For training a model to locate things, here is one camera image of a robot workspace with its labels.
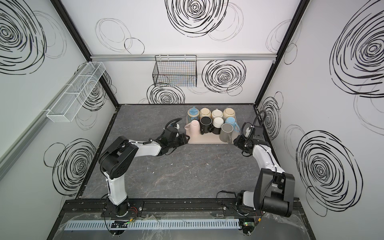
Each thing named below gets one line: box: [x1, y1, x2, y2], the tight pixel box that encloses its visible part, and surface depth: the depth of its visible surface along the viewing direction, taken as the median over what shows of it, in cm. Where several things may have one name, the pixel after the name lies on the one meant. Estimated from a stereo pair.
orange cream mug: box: [199, 107, 212, 120], surface depth 105 cm
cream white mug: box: [211, 108, 224, 120], surface depth 107 cm
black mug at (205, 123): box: [200, 116, 213, 135], surface depth 99 cm
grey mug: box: [219, 123, 234, 144], surface depth 95 cm
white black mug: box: [210, 117, 224, 135], surface depth 100 cm
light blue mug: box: [224, 116, 240, 133], surface depth 101 cm
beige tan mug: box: [223, 107, 236, 122], surface depth 106 cm
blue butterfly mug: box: [187, 106, 200, 123], surface depth 102 cm
